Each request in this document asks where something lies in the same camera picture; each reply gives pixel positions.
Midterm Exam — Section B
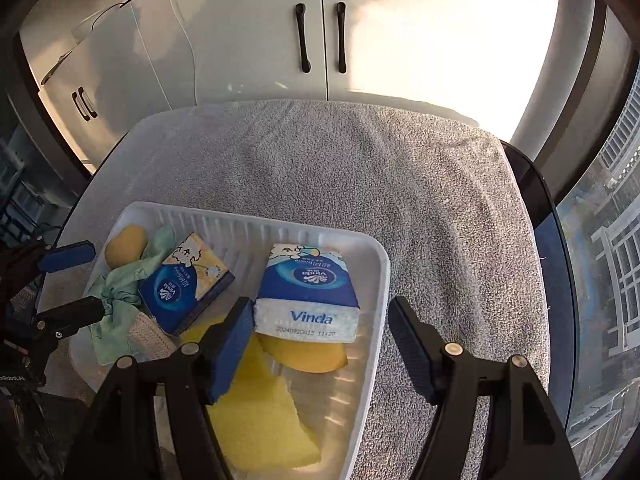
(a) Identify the white plastic tray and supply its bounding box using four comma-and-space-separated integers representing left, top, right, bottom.
69, 201, 392, 480

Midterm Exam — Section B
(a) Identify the white cabinet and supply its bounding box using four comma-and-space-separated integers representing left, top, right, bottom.
20, 0, 601, 171

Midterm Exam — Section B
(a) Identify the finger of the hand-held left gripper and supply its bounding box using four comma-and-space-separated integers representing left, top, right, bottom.
7, 241, 96, 286
32, 296, 106, 341

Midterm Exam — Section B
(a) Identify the yellow rectangular sponge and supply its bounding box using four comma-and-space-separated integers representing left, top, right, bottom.
180, 322, 322, 473

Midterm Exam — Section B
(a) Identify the blue tissue pack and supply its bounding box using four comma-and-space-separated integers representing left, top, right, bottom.
137, 232, 236, 337
252, 242, 362, 343

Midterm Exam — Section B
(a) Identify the white cable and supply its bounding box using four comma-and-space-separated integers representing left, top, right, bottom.
167, 0, 201, 106

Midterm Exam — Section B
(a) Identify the white knit cloth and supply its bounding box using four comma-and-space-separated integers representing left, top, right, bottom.
125, 312, 176, 361

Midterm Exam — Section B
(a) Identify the dark window frame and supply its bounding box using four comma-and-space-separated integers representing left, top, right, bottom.
505, 0, 640, 206

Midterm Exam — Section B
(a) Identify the mint green cloth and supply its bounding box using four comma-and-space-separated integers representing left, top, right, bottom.
89, 225, 177, 366

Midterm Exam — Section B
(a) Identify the white lattice building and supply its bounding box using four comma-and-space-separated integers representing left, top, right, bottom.
590, 105, 640, 361

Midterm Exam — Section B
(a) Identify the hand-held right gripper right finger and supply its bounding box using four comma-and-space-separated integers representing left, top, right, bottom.
388, 296, 576, 480

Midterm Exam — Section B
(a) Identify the yellow teardrop makeup sponge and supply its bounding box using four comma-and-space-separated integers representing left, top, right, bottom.
257, 332, 348, 374

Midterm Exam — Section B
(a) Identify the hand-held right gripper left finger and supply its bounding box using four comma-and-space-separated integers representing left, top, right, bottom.
65, 296, 257, 480

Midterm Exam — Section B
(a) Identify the grey towel mat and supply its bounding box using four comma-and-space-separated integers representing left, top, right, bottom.
37, 99, 551, 480

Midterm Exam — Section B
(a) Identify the yellow gourd makeup sponge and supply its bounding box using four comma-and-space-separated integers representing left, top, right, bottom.
104, 225, 149, 267

